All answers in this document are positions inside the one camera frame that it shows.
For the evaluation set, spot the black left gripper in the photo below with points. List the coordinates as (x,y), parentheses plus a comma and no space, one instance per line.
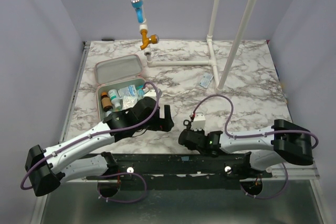
(165,124)

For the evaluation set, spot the clear zip bag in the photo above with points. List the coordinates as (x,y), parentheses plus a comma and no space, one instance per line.
(129,101)

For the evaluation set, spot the blue valve handle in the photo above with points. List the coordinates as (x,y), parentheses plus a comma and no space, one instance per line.
(137,5)

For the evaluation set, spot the orange brass faucet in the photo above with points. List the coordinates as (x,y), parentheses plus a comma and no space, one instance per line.
(147,40)

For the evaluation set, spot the white PVC pipe frame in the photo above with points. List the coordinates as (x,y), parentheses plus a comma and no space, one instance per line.
(219,79)

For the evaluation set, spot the metal scissors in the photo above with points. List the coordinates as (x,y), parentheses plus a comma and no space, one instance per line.
(186,122)

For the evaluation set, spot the clear bottle green label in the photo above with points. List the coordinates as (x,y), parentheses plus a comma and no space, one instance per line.
(115,99)

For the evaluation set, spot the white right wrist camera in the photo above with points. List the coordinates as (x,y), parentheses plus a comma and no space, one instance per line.
(198,121)

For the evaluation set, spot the blue cotton swab packet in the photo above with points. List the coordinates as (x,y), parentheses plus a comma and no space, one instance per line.
(141,91)

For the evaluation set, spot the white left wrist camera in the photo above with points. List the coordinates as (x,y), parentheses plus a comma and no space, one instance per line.
(152,94)

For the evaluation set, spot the pink medicine kit case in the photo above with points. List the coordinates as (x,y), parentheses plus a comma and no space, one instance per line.
(116,74)

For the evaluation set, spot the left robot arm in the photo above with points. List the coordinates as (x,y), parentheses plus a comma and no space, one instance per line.
(44,166)

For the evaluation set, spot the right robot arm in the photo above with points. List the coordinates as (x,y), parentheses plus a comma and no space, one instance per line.
(281,142)

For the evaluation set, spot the white blue gauze packet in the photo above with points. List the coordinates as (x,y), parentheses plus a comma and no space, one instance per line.
(128,91)

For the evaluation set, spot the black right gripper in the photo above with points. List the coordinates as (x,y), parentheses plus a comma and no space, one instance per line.
(189,137)

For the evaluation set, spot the amber bottle orange cap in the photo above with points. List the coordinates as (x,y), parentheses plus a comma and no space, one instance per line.
(106,102)

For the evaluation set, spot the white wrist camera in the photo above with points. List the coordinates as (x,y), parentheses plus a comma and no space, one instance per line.
(198,121)
(152,94)

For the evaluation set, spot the small blue white sachet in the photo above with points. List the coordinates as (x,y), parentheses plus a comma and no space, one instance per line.
(206,80)

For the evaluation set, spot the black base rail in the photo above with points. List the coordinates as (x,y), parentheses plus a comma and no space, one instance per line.
(179,171)

